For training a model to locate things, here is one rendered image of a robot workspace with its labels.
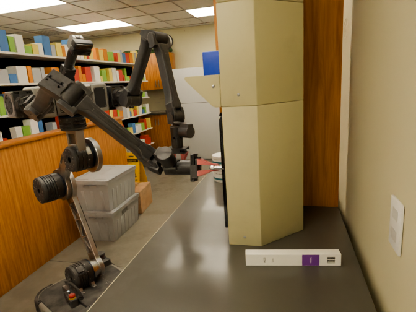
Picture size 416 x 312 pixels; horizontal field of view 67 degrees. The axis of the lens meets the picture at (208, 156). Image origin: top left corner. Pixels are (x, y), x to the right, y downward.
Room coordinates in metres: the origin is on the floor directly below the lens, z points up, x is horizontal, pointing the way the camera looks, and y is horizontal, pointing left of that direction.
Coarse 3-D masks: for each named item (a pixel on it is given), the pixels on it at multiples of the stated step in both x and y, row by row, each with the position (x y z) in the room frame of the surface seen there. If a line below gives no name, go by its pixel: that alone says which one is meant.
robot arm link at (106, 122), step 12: (84, 96) 1.14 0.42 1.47; (72, 108) 1.08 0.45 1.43; (84, 108) 1.09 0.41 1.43; (96, 108) 1.11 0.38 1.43; (96, 120) 1.10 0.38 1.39; (108, 120) 1.12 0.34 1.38; (108, 132) 1.13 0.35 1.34; (120, 132) 1.12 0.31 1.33; (132, 144) 1.13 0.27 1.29; (144, 144) 1.15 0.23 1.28; (144, 156) 1.14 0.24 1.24
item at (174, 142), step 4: (172, 140) 1.50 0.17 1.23; (176, 140) 1.49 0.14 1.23; (180, 140) 1.50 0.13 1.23; (172, 144) 1.50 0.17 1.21; (176, 144) 1.49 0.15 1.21; (180, 144) 1.49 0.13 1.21; (172, 148) 1.50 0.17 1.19; (176, 148) 1.49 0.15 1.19; (180, 148) 1.49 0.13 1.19; (184, 148) 1.48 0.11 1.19; (188, 148) 1.52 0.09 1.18
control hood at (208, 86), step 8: (192, 80) 1.01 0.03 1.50; (200, 80) 1.00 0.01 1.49; (208, 80) 0.99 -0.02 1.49; (216, 80) 0.99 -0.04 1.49; (200, 88) 1.00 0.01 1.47; (208, 88) 0.99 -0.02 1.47; (216, 88) 0.99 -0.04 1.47; (208, 96) 1.00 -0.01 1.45; (216, 96) 0.99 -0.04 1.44; (216, 104) 0.99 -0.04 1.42
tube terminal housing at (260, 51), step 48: (240, 0) 0.97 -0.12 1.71; (240, 48) 0.97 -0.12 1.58; (288, 48) 1.02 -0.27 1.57; (240, 96) 0.97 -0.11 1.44; (288, 96) 1.02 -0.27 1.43; (240, 144) 0.97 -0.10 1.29; (288, 144) 1.02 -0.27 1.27; (240, 192) 0.97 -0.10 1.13; (288, 192) 1.02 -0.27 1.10; (240, 240) 0.97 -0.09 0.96
